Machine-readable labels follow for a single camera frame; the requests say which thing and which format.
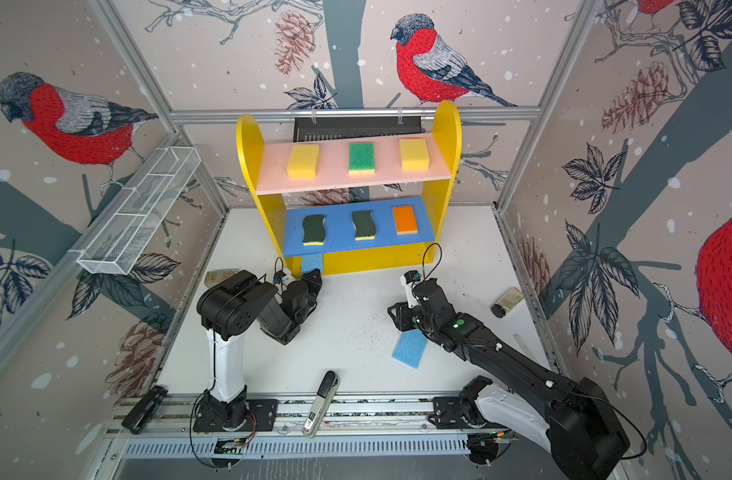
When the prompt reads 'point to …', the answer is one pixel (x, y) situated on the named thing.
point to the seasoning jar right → (507, 302)
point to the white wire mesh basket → (138, 210)
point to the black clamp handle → (145, 410)
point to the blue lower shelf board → (339, 225)
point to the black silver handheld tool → (323, 400)
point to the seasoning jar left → (214, 277)
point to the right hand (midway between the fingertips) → (390, 314)
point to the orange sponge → (406, 222)
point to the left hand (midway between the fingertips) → (322, 269)
